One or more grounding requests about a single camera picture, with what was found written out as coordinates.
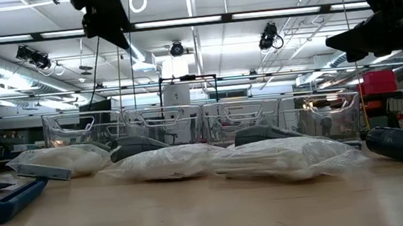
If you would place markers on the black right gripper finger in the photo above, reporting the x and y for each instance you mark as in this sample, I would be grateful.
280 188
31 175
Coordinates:
364 28
365 45

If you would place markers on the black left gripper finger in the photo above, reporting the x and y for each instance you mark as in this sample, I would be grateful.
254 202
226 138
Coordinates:
108 25
122 24

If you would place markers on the red storage box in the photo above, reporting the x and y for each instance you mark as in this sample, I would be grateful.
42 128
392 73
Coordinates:
378 82

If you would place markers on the clear plastic bin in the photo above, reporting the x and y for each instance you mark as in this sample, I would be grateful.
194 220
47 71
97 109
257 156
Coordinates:
239 122
75 132
162 129
321 120

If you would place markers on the black overhead light bar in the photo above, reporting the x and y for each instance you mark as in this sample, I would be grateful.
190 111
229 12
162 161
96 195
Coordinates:
225 18

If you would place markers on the silver ventilation duct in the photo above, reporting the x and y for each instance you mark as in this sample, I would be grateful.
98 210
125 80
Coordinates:
136 54

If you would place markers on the black ceiling camera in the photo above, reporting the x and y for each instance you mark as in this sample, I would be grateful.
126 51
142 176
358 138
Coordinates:
35 58
177 49
267 36

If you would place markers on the black metal frame stand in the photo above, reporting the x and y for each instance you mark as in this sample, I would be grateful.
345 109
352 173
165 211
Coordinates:
187 78

